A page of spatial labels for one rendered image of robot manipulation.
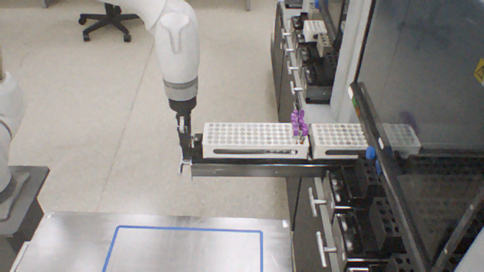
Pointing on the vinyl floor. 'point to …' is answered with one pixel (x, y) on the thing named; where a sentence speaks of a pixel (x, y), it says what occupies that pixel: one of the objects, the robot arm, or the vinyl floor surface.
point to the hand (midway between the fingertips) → (187, 150)
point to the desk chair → (112, 16)
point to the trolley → (155, 244)
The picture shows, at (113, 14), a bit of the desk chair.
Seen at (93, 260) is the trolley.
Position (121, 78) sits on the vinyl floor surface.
